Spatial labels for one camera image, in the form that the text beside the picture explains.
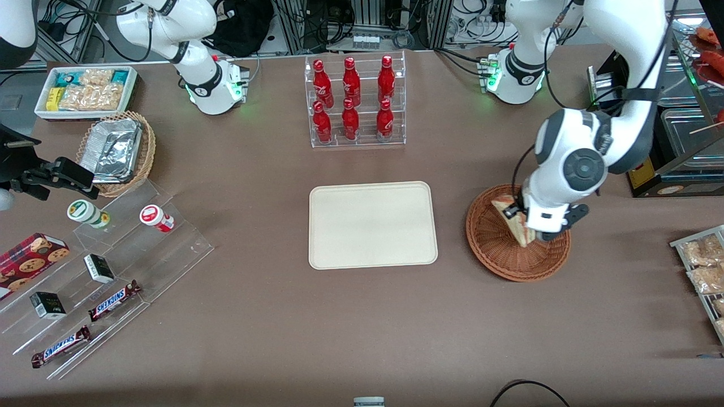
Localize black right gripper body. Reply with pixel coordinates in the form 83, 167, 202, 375
0, 124, 58, 201

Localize triangular sandwich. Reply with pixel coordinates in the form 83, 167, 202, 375
491, 195, 536, 248

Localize aluminium foil tray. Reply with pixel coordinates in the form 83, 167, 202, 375
79, 118, 143, 184

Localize brown wicker basket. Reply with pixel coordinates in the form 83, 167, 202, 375
466, 183, 571, 282

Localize light wicker basket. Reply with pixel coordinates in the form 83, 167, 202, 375
76, 111, 157, 198

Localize cream plastic tray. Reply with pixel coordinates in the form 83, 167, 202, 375
308, 181, 439, 270

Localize green lidded cup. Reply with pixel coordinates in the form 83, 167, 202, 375
67, 200, 111, 229

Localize red lidded cup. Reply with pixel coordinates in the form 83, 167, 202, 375
140, 205, 175, 233

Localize clear cracker bag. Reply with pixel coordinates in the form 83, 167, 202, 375
79, 69, 114, 86
90, 83, 124, 110
59, 86, 94, 111

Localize small black box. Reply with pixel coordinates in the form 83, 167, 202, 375
84, 254, 115, 284
29, 292, 67, 320

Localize red cookie box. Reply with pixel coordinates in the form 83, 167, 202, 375
0, 233, 70, 300

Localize white snack bin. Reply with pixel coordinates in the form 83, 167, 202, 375
34, 66, 139, 121

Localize clear acrylic stepped display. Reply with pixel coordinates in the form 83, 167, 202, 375
0, 180, 214, 380

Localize Snickers bar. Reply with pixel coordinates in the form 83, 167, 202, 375
88, 280, 142, 322
31, 325, 92, 369

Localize black food display case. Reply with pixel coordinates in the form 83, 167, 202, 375
587, 11, 724, 198

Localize steel food pan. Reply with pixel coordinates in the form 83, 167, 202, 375
660, 107, 724, 170

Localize red cola bottle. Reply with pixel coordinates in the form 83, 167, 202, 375
378, 55, 395, 104
342, 57, 361, 107
376, 99, 394, 142
313, 101, 333, 144
342, 98, 360, 141
313, 59, 334, 108

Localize clear acrylic bottle rack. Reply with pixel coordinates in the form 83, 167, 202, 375
304, 51, 407, 149

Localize black bag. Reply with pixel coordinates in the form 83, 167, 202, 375
206, 0, 276, 58

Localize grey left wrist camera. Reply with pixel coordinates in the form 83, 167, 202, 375
533, 203, 590, 243

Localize grey wire tray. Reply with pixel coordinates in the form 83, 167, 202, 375
670, 225, 724, 345

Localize black looped cable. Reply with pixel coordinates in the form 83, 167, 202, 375
489, 379, 572, 407

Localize aluminium frame rack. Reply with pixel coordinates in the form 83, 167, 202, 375
271, 0, 453, 53

